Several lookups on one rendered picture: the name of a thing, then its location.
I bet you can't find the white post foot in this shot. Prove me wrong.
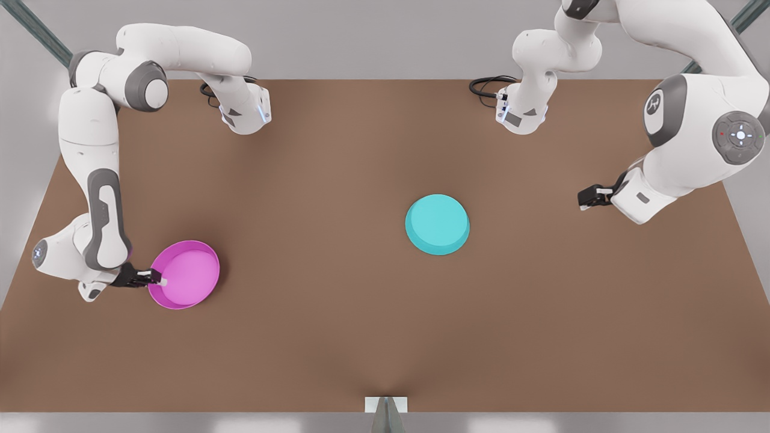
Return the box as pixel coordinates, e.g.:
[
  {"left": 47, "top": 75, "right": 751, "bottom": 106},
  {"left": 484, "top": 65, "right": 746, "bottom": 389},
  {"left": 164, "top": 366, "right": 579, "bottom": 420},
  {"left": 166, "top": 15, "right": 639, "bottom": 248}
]
[{"left": 365, "top": 396, "right": 408, "bottom": 414}]

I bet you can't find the silver frame post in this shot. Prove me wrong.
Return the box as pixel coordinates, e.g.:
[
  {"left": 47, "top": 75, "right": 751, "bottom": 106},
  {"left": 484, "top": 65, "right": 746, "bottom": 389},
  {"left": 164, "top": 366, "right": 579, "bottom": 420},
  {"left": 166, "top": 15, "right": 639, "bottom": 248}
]
[
  {"left": 682, "top": 0, "right": 770, "bottom": 74},
  {"left": 371, "top": 397, "right": 399, "bottom": 433},
  {"left": 0, "top": 0, "right": 74, "bottom": 68}
]

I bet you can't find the black cable loop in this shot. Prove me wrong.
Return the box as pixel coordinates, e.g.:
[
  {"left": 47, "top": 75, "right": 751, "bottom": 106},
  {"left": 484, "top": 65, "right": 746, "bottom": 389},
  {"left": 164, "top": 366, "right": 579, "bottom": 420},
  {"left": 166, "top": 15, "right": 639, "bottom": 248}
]
[
  {"left": 200, "top": 75, "right": 259, "bottom": 109},
  {"left": 469, "top": 75, "right": 519, "bottom": 109}
]

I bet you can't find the blue plate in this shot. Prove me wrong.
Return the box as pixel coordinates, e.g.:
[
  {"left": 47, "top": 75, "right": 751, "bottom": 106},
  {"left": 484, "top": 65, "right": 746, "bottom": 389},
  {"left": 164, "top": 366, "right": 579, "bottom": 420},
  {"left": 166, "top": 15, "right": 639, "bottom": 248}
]
[{"left": 405, "top": 194, "right": 470, "bottom": 256}]

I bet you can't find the pink plate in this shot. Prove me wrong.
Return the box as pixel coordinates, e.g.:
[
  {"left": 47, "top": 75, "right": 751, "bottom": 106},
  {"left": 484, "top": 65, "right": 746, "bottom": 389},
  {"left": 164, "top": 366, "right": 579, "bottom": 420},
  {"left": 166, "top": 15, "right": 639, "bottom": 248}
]
[{"left": 148, "top": 240, "right": 221, "bottom": 310}]

